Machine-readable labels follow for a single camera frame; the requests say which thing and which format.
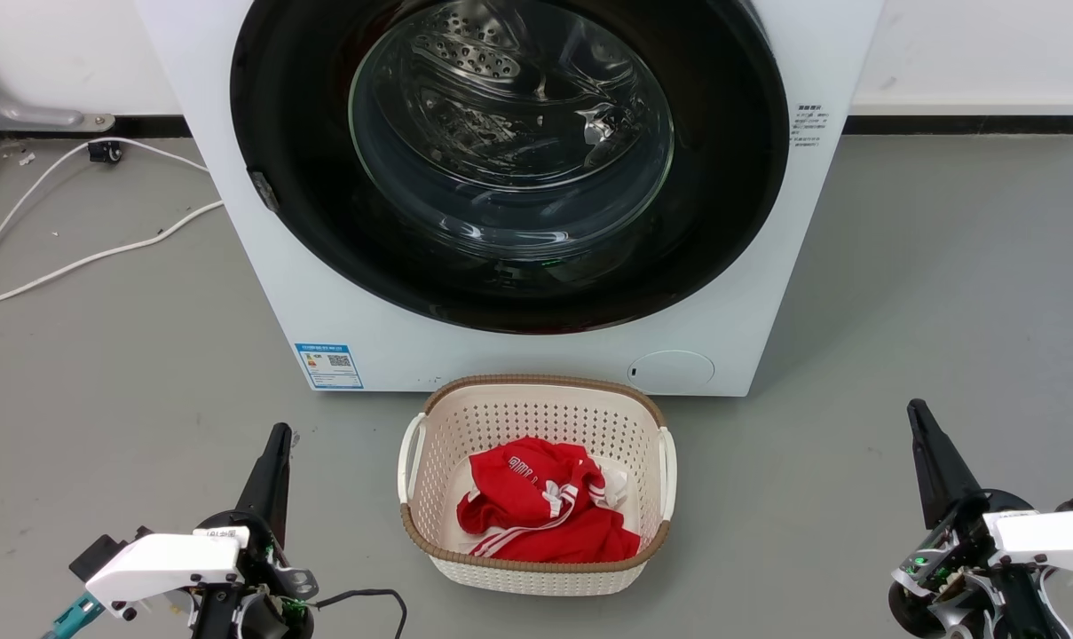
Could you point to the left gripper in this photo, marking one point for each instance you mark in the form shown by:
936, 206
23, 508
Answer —
261, 577

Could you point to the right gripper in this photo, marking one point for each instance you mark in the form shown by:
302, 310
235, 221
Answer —
953, 577

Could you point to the white front-load washing machine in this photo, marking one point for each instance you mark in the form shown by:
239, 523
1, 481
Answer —
234, 240

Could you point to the black round glass washer door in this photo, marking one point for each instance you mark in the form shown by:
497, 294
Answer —
305, 177

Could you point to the blue energy label sticker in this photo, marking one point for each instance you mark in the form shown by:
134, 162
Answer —
328, 366

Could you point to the cream perforated laundry basket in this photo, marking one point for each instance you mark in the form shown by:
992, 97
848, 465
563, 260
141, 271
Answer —
536, 417

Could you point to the red striped sports garment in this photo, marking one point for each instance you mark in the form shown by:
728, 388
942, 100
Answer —
545, 524

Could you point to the round white filter cover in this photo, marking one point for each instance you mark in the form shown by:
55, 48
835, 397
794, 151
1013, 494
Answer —
671, 372

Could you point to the white cloth piece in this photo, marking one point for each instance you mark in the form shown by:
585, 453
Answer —
614, 486

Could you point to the black baseboard strip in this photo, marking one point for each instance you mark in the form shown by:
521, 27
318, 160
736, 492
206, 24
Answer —
92, 127
962, 124

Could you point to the small black text sticker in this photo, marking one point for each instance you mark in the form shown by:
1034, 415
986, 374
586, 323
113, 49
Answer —
809, 124

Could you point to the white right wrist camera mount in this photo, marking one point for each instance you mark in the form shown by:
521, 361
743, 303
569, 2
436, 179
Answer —
1046, 537

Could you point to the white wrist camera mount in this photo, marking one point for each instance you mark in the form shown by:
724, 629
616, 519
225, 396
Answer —
1046, 537
163, 564

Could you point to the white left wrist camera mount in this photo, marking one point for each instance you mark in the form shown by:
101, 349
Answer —
163, 564

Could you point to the grey wall pipe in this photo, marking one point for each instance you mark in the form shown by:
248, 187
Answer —
21, 113

